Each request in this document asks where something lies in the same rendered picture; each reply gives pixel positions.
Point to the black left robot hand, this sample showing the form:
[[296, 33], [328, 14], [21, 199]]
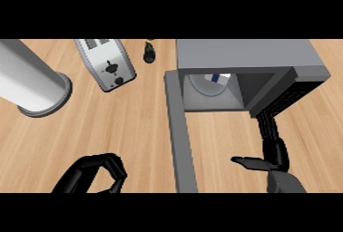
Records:
[[84, 172]]

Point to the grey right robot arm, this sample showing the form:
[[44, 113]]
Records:
[[285, 182]]

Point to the grey microwave door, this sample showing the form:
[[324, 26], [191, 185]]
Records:
[[180, 136]]

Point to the white blue milk carton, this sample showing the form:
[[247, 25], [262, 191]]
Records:
[[217, 77]]

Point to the grey microwave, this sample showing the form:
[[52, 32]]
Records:
[[250, 57]]

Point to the grey paper towel holder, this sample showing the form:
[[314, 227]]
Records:
[[64, 96]]

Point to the silver toaster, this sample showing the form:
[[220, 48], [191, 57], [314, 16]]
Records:
[[105, 63]]

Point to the dark eggplant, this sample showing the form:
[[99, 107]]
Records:
[[149, 53]]

